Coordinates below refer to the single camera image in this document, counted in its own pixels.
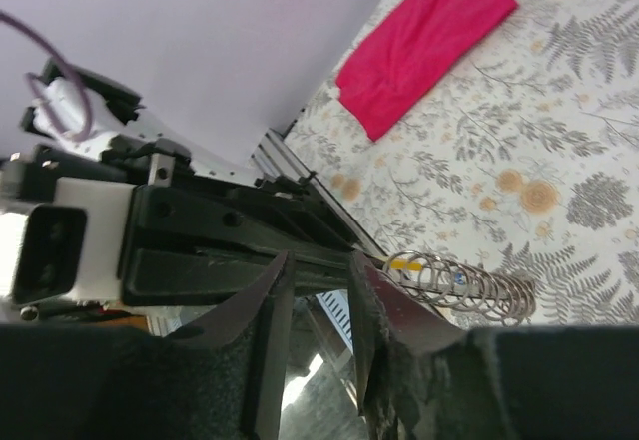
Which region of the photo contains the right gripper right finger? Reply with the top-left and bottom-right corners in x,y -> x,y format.
348,252 -> 464,435

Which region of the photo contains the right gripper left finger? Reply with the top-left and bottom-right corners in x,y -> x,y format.
174,251 -> 295,438

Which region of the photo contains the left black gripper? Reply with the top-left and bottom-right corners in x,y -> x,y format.
119,182 -> 354,305

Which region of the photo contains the yellow key tag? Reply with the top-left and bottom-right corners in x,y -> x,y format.
384,258 -> 423,271

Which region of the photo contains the metal spiral keyring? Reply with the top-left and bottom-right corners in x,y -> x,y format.
380,250 -> 536,326

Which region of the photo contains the pink folded cloth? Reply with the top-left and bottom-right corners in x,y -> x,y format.
335,0 -> 518,142

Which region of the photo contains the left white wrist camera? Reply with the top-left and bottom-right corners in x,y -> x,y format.
1,178 -> 133,307

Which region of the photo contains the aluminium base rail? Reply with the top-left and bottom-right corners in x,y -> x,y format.
251,130 -> 386,258

